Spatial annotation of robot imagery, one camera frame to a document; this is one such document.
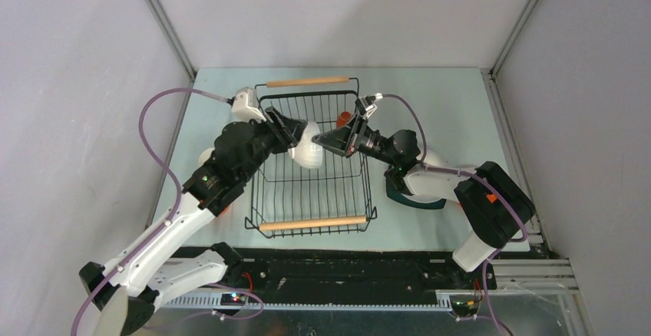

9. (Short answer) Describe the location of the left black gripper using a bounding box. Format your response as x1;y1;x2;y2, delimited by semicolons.
238;106;308;183

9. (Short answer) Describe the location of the yellow ceramic mug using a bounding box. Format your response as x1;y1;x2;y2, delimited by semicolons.
198;147;214;166

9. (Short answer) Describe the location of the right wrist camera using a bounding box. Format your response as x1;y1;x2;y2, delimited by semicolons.
355;93;383;120

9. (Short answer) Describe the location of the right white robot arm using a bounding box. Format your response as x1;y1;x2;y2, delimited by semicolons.
311;116;536;288

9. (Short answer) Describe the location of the white ceramic bowl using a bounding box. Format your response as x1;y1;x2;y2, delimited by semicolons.
288;121;324;170

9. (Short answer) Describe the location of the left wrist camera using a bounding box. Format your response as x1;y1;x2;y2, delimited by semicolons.
231;87;266;122

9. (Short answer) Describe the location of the small orange ceramic cup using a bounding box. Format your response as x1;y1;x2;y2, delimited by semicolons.
335;111;352;128

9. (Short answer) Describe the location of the white pink fluted plate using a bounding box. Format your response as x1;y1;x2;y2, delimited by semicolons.
396;148;451;203

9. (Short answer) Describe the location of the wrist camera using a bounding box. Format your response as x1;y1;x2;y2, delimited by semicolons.
231;87;266;122
355;93;383;120

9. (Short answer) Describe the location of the orange glossy bowl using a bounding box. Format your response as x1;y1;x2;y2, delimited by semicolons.
216;205;231;217

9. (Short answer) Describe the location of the black wire dish rack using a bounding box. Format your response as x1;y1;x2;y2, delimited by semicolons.
244;77;377;239

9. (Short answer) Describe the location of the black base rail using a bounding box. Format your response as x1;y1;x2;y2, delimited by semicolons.
208;242;497;306

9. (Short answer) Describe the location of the teal square plate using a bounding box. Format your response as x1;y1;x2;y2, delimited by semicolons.
385;176;446;210

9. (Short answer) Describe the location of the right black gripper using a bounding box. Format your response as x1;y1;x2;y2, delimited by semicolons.
313;113;398;166

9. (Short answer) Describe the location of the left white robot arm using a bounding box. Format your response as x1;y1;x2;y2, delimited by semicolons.
79;107;322;335

